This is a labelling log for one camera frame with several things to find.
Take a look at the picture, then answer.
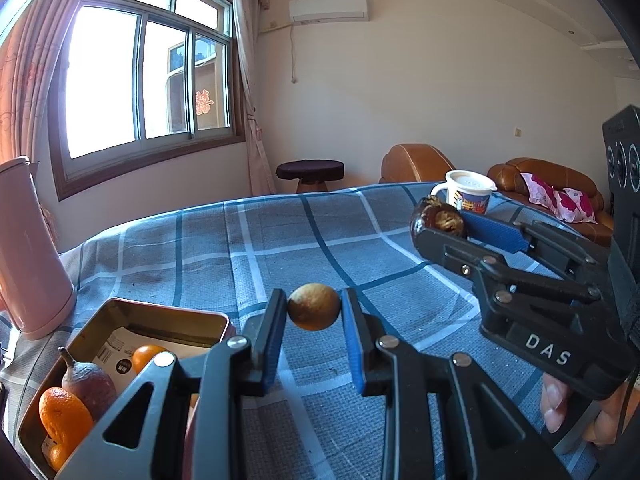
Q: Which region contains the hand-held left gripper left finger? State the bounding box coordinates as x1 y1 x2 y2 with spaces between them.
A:
67 287 290 480

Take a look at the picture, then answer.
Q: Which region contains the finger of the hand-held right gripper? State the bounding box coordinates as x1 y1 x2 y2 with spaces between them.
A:
410 217 602 307
459 208 611 292

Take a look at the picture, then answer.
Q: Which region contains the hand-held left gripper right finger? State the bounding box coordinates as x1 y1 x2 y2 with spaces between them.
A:
340 287 573 480

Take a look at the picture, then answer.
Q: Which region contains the dark brown cracked fruit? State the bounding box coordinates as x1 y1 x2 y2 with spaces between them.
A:
409 196 468 246

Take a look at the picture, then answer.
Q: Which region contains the small brown round fruit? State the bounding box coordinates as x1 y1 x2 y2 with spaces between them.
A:
287 283 342 332

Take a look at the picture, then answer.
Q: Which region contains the rectangular metal tin box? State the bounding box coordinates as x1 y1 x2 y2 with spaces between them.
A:
17 297 238 480

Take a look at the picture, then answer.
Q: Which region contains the purple passion fruit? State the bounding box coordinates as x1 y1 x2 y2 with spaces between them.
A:
59 347 118 423

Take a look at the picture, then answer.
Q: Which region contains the person's right hand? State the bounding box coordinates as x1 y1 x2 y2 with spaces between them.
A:
540 373 640 450

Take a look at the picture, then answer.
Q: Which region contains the white printed mug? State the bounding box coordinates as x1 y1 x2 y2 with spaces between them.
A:
430 170 498 217

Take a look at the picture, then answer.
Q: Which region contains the brown leather sofa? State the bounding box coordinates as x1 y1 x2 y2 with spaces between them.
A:
487 157 615 248

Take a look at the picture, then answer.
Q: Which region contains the pink floral cushion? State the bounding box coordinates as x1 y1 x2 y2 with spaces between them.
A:
520 172 558 206
552 187 598 224

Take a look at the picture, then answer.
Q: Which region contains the blue plaid tablecloth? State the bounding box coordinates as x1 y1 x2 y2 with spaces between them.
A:
0 182 613 480

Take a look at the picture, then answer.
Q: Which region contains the brown leather armchair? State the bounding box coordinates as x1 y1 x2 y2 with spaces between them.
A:
380 143 457 184

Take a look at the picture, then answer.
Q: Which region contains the dark round stool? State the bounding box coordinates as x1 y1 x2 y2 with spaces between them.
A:
276 159 346 193

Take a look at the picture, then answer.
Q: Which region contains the printed paper leaflet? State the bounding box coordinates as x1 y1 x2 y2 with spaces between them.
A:
92 327 161 386

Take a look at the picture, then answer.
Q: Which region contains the pale tied curtain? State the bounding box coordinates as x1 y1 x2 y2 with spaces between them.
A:
230 0 278 197

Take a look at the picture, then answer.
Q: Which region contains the pink electric kettle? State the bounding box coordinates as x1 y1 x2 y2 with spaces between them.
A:
0 156 77 341

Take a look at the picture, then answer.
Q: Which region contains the sliding glass window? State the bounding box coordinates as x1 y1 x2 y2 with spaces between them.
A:
47 0 248 203

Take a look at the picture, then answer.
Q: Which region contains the pink curtain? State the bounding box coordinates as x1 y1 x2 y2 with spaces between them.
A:
0 0 106 166

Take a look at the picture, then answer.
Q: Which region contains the air conditioner cable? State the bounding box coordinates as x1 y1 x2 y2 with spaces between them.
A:
289 22 299 84

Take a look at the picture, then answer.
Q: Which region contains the white wall air conditioner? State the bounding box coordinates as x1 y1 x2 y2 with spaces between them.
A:
288 0 369 23

